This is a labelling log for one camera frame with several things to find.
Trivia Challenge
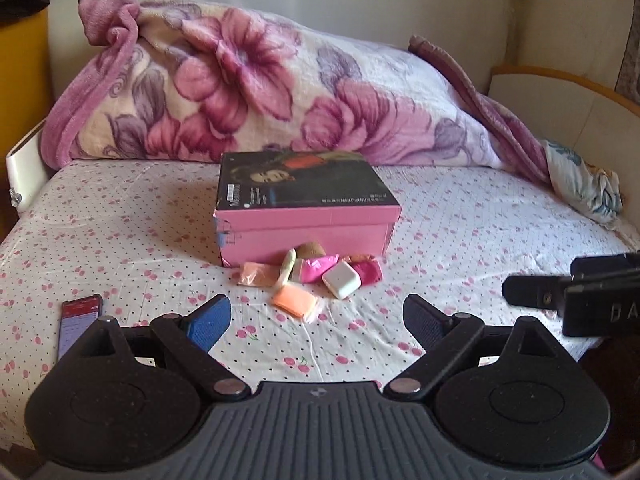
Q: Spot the white wood-edged headboard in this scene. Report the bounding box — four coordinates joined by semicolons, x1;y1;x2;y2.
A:
487;62;640;177

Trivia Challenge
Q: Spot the smartphone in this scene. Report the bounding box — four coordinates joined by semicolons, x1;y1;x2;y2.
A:
56;295;105;361

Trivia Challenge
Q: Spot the white square case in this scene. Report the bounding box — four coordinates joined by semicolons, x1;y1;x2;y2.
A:
321;261;362;301

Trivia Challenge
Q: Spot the white bed side board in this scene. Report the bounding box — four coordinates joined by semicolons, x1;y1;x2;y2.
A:
5;122;54;209

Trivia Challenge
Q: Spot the blue floral pillow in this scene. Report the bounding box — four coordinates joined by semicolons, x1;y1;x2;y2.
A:
543;138;625;225

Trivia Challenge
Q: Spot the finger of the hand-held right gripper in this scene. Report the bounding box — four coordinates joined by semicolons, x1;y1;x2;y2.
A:
502;273;572;309

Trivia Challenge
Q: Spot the pink cardboard box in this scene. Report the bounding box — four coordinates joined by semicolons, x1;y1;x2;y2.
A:
215;217;396;269

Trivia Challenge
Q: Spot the cherry print bed sheet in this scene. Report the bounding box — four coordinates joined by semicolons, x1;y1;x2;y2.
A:
0;160;640;453

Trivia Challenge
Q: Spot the magenta clay packet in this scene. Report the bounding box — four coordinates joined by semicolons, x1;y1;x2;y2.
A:
292;254;341;284
349;258;385;289

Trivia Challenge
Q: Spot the person's dark purple clothing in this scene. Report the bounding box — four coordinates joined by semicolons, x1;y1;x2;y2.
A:
579;335;640;472

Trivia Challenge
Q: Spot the peach clay packet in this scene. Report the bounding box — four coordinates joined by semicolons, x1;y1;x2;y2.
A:
237;259;284;289

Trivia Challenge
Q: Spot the orange clay packet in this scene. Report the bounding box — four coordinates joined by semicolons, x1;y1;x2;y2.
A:
271;283;319;322

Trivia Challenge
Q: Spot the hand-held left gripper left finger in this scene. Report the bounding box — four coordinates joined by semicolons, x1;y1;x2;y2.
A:
57;293;253;403

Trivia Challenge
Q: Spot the yellow wooden wardrobe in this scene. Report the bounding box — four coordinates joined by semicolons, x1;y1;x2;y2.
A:
0;7;54;232

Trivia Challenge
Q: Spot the pale green clay packet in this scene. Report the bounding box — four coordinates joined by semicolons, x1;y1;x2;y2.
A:
273;248;296;289

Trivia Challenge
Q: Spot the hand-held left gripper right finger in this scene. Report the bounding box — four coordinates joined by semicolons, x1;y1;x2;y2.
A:
382;293;583;403

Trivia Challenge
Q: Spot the portrait print box lid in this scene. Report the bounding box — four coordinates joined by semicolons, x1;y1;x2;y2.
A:
214;150;402;234

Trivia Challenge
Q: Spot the pink floral blanket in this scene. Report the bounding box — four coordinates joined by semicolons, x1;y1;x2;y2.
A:
40;0;557;187

